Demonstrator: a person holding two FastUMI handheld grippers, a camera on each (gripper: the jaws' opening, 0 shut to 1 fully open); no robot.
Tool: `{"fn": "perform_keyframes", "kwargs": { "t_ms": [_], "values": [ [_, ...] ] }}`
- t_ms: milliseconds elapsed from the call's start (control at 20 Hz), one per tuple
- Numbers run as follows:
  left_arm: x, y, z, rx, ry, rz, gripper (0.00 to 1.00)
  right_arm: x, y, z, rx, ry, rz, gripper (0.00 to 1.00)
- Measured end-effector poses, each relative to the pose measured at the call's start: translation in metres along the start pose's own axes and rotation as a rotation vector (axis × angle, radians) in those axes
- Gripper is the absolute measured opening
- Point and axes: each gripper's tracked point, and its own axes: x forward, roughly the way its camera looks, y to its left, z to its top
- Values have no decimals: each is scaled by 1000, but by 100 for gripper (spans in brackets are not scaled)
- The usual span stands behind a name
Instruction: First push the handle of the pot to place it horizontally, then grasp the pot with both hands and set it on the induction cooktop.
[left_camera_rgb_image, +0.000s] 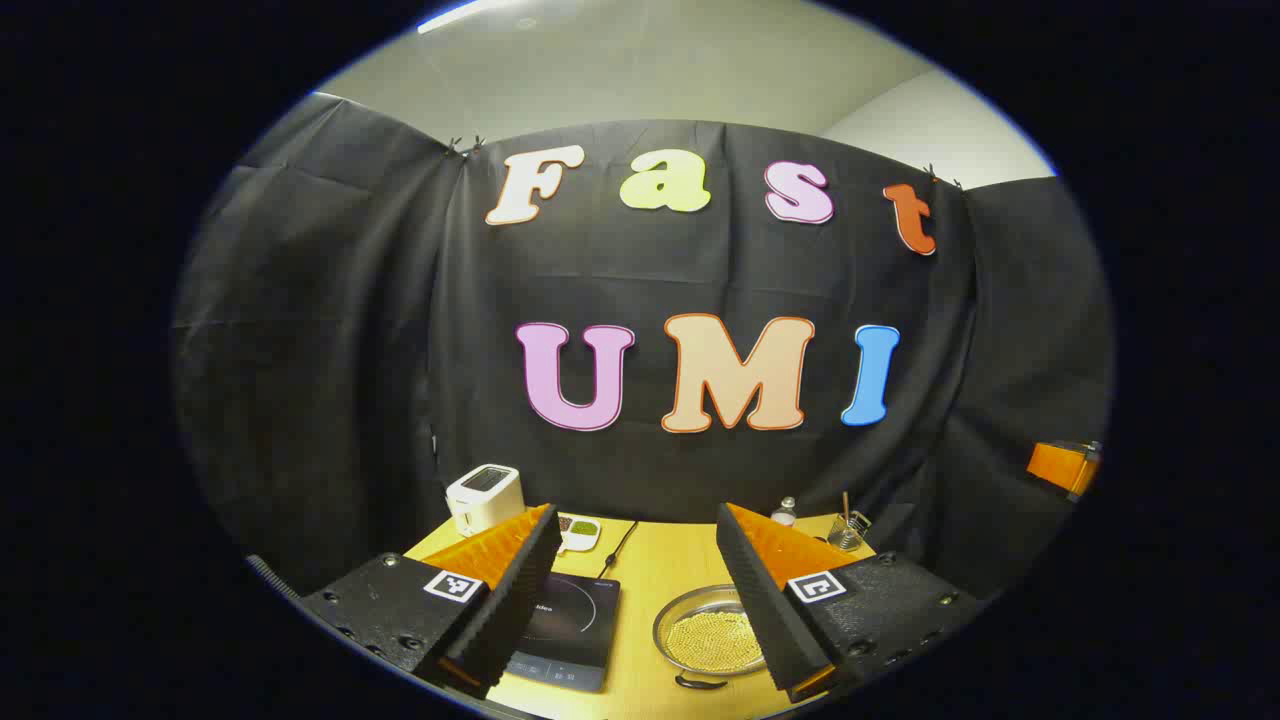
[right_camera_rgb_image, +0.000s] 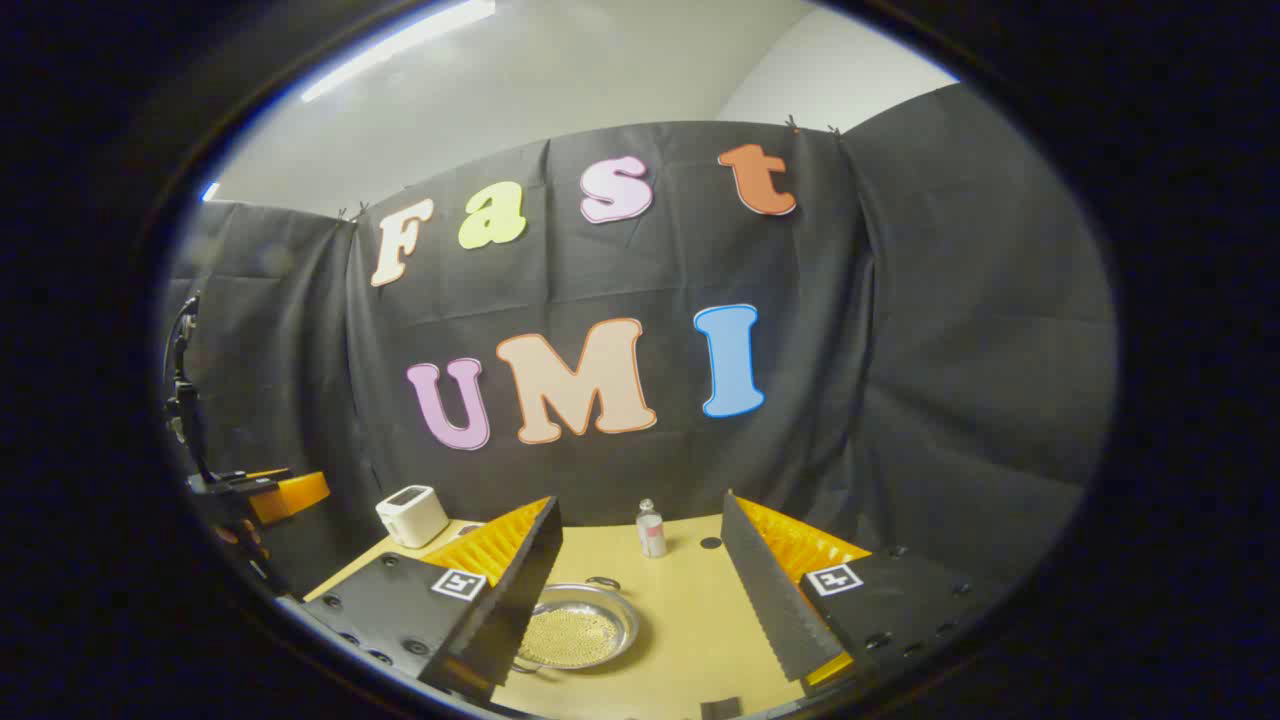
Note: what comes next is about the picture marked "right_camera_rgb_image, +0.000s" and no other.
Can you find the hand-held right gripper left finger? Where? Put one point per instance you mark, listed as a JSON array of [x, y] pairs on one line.
[[510, 610]]

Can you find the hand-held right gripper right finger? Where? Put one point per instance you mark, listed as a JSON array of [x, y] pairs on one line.
[[770, 590]]

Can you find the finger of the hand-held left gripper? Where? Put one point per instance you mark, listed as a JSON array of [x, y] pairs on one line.
[[290, 495]]

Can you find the pile of yellow beans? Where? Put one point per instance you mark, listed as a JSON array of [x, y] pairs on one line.
[[570, 635]]

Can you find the white toaster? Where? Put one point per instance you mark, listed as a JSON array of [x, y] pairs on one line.
[[412, 515]]

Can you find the small clear bottle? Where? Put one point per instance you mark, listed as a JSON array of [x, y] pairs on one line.
[[651, 535]]

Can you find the black backdrop cloth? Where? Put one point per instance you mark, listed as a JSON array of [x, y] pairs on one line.
[[900, 350]]

